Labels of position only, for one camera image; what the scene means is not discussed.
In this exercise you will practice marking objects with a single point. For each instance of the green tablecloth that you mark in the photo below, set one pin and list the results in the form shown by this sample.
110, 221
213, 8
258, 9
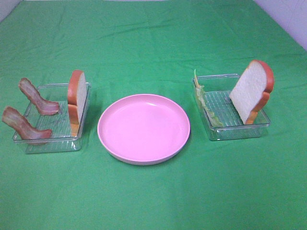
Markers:
126, 48

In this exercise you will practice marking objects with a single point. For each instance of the green lettuce leaf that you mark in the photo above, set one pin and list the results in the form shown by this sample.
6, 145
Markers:
200, 96

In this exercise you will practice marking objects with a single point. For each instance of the bread slice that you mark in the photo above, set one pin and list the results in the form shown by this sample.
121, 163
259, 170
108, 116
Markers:
76, 98
252, 91

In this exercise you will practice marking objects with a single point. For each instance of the clear plastic container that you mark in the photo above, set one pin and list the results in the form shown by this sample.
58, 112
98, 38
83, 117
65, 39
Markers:
61, 139
217, 89

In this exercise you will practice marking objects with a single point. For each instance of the pink round plate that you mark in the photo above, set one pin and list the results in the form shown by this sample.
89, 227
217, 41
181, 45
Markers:
143, 129

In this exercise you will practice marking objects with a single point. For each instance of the left clear plastic container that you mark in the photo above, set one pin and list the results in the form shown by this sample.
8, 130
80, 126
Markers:
61, 139

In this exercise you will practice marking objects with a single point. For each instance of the bacon strip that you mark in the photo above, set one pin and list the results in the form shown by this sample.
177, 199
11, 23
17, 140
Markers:
43, 106
20, 124

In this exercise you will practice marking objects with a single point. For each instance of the yellow cheese slice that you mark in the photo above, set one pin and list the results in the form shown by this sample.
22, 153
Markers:
196, 80

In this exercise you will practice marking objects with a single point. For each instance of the right clear plastic container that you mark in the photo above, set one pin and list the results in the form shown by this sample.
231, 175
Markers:
217, 89

